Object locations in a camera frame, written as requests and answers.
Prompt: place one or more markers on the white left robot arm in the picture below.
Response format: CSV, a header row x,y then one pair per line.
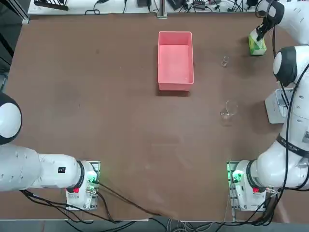
x,y
48,174

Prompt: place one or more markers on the small glass beaker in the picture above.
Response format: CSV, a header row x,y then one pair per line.
x,y
225,63

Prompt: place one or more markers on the white tissue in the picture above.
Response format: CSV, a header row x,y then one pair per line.
x,y
254,33

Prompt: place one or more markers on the white post bracket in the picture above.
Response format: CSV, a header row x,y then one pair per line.
x,y
162,16

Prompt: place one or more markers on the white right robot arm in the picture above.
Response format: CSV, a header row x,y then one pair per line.
x,y
297,135

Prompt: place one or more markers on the aluminium frame post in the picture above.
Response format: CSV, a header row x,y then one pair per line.
x,y
162,7

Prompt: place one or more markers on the large glass beaker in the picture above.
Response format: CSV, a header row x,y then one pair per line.
x,y
227,118

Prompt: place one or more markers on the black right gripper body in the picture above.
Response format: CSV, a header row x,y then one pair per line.
x,y
266,23

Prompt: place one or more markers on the pink plastic container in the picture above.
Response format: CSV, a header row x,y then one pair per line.
x,y
173,62

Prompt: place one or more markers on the green tissue pack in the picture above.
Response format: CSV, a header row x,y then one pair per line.
x,y
257,49

